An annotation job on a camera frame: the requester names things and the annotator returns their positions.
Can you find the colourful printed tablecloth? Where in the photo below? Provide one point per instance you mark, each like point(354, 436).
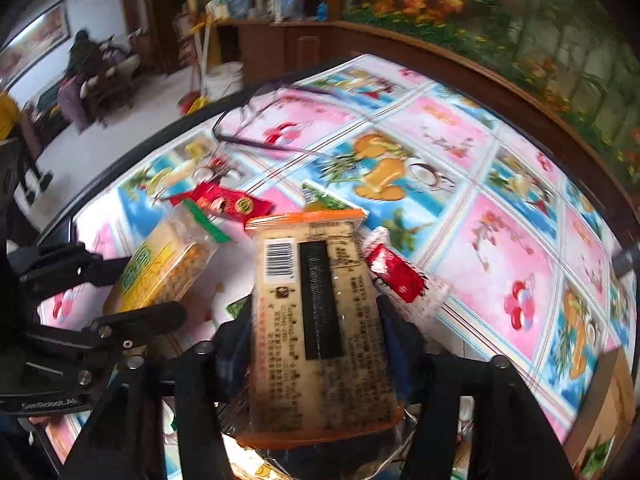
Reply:
point(522, 225)

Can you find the red candy wrapper packet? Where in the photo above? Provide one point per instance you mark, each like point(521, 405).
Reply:
point(225, 203)

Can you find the orange-edged cracker pack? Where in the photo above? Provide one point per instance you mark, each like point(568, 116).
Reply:
point(318, 371)

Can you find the cardboard box tray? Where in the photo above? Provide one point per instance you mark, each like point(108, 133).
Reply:
point(605, 418)

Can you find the white bucket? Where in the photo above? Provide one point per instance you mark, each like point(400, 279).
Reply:
point(223, 80)

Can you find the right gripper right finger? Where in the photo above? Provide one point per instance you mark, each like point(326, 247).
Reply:
point(433, 379)

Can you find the seated person in background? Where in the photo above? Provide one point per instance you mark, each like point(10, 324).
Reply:
point(86, 59)

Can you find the flower garden mural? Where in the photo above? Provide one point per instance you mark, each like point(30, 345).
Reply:
point(567, 54)

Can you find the purple eyeglasses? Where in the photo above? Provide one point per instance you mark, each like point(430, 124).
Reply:
point(249, 125)

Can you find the green Weidan cracker pack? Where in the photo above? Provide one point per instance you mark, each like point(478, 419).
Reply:
point(168, 261)

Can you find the red white snack packet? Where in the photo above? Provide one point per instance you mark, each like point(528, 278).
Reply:
point(417, 295)

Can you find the framed wall painting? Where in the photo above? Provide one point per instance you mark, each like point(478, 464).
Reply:
point(36, 40)

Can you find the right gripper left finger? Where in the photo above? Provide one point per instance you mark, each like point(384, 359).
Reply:
point(213, 371)

